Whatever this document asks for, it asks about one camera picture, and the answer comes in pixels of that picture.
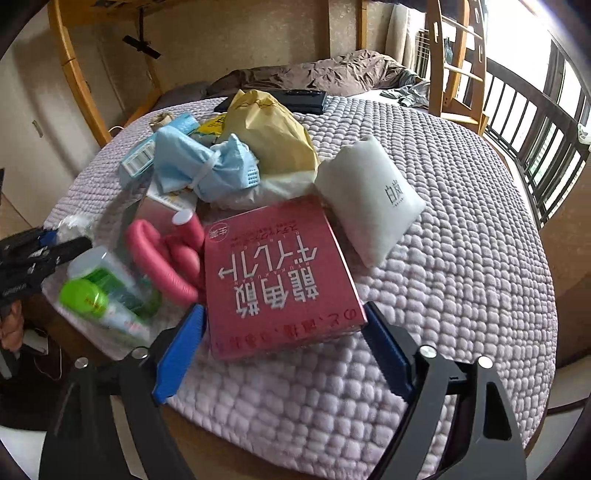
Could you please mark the blue cefdinir tablet box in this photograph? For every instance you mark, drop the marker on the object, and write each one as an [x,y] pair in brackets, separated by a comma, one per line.
[137,163]

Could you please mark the blue face mask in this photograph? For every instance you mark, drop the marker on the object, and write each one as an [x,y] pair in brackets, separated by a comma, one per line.
[181,162]

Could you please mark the yellow snack packet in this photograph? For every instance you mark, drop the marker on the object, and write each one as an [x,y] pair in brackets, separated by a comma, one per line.
[213,126]

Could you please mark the green doublemint gum case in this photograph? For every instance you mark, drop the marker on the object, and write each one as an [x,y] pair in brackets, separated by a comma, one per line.
[102,289]

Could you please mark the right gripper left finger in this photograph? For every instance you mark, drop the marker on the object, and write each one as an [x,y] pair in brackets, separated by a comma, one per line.
[82,441]

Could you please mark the person left hand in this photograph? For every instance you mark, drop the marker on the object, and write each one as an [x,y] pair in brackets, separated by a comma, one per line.
[12,328]

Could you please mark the black flat box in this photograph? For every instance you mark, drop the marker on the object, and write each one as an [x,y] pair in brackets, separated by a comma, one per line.
[301,100]

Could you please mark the black clamp mount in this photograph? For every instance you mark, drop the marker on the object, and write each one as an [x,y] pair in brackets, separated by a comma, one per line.
[140,44]

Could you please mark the dark window railing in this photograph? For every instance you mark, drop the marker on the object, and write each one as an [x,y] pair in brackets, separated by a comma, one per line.
[540,130]

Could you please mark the grey green clothing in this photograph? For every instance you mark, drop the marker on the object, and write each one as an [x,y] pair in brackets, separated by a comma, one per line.
[411,96]

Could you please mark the white crumpled tissue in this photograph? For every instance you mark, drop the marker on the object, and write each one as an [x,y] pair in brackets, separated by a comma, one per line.
[75,226]

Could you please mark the red medicine box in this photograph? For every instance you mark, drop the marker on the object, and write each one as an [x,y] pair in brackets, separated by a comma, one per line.
[275,278]

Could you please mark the yellow paper bag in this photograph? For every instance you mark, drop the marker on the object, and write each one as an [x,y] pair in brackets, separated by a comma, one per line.
[280,143]

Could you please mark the grey pillow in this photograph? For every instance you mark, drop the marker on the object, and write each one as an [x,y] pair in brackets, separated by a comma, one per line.
[182,94]

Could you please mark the wooden upper bunk frame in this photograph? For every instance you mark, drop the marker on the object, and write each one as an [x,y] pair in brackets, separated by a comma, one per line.
[111,83]

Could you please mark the wooden bunk ladder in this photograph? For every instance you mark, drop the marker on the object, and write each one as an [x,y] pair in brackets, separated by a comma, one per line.
[458,63]

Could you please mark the white charcoal pouch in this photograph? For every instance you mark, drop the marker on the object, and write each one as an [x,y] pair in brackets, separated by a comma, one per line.
[374,202]

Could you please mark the white barcode box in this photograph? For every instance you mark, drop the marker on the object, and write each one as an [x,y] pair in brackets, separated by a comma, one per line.
[158,208]

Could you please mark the pink plastic tube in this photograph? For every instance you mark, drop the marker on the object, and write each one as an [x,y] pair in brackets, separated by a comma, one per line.
[174,263]

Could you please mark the pink quilted bed blanket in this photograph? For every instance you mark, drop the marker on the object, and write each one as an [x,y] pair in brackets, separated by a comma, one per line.
[470,277]

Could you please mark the beige bandage roll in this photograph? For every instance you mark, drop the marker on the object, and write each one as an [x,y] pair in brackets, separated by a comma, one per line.
[160,120]

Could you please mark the brown crumpled duvet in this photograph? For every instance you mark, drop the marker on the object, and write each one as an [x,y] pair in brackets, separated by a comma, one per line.
[346,75]

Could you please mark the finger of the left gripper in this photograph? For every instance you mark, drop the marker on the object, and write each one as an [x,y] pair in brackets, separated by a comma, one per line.
[34,238]
[45,261]

